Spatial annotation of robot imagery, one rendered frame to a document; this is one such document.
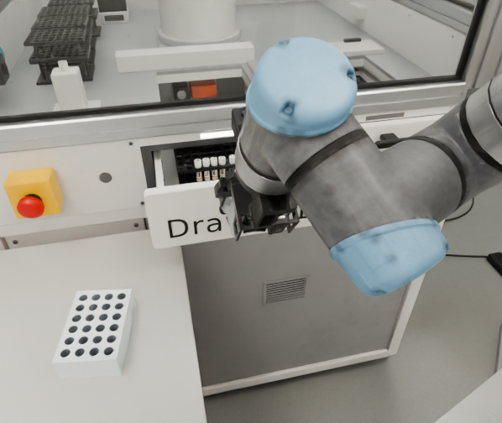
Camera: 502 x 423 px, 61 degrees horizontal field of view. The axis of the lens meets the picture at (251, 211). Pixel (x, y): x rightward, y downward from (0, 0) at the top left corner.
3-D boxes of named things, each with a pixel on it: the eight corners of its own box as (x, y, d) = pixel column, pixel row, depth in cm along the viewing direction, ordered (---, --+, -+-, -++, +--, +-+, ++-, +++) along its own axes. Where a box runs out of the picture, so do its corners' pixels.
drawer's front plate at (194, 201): (321, 224, 75) (328, 171, 68) (154, 249, 70) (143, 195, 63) (317, 218, 76) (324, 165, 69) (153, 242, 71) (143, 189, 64)
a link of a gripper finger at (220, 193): (210, 208, 58) (223, 184, 50) (208, 197, 59) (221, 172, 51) (243, 205, 60) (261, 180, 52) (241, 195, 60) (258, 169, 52)
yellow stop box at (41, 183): (60, 216, 73) (49, 182, 69) (16, 222, 72) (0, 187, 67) (64, 199, 77) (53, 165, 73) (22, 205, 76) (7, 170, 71)
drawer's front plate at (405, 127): (441, 164, 90) (457, 117, 83) (311, 182, 85) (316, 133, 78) (436, 160, 92) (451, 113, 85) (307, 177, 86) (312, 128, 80)
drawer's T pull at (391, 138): (412, 145, 81) (414, 138, 80) (375, 149, 79) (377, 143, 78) (403, 136, 83) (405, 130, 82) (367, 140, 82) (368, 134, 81)
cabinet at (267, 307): (399, 366, 144) (477, 163, 94) (81, 436, 126) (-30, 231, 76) (307, 201, 216) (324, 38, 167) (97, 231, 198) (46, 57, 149)
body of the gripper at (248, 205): (232, 242, 53) (243, 215, 42) (221, 179, 55) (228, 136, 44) (291, 233, 54) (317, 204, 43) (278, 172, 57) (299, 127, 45)
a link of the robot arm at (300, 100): (300, 151, 27) (230, 51, 29) (271, 205, 38) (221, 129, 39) (392, 99, 29) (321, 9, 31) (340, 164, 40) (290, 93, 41)
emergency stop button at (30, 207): (46, 219, 70) (39, 199, 68) (20, 222, 69) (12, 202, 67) (49, 208, 72) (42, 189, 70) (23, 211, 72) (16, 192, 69)
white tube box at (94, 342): (122, 375, 58) (116, 359, 56) (59, 378, 58) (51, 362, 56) (136, 304, 68) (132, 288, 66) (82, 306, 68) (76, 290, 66)
